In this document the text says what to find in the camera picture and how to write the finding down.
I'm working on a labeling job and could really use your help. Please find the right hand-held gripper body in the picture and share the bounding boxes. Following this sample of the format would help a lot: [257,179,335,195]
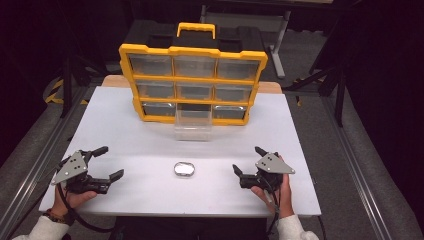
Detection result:
[239,151,297,193]

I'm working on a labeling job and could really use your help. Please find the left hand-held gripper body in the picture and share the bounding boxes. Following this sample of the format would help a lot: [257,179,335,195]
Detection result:
[51,149,112,195]

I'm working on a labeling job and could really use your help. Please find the person's left hand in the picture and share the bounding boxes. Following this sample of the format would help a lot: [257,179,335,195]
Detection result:
[49,186,99,217]

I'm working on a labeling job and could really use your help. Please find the person's right hand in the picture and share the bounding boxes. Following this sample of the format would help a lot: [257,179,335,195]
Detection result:
[250,155,295,220]

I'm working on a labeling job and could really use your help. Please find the small oval silver tin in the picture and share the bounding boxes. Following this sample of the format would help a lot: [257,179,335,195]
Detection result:
[173,161,196,178]

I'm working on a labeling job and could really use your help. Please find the clear plastic drawer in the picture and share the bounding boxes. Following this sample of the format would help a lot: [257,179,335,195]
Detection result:
[173,107,214,142]

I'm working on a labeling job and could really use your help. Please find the black metal stand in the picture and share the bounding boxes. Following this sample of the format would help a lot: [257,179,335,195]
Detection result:
[60,55,108,119]
[282,65,348,128]

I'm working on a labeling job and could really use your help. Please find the person's dark clothed lap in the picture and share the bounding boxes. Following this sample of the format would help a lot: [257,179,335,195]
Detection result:
[109,216,270,240]

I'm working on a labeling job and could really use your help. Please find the yellow black hazard tape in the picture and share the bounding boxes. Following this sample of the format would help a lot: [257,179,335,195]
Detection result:
[44,77,90,106]

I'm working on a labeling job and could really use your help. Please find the set of clear closed drawers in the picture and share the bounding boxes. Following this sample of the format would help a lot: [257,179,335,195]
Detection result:
[128,53,261,121]

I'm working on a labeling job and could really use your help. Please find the yellow black drawer organizer cabinet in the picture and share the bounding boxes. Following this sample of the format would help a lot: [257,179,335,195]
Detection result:
[118,21,269,127]

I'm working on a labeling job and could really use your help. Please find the grey metal stand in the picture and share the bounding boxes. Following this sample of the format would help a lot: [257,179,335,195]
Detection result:
[199,3,292,80]

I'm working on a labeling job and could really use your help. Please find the aluminium rail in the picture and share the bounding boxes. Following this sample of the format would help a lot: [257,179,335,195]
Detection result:
[0,85,92,240]
[319,95,395,240]

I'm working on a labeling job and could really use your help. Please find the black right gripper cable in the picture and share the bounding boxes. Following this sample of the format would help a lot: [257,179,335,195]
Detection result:
[259,175,282,236]

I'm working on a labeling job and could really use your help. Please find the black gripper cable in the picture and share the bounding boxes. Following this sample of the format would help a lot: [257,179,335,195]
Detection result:
[259,175,282,236]
[55,182,118,234]

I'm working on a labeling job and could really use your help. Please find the dark beaded bracelet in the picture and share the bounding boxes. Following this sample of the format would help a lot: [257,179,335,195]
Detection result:
[42,208,76,227]

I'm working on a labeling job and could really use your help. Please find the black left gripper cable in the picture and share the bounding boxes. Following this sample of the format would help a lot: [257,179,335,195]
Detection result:
[55,182,118,234]

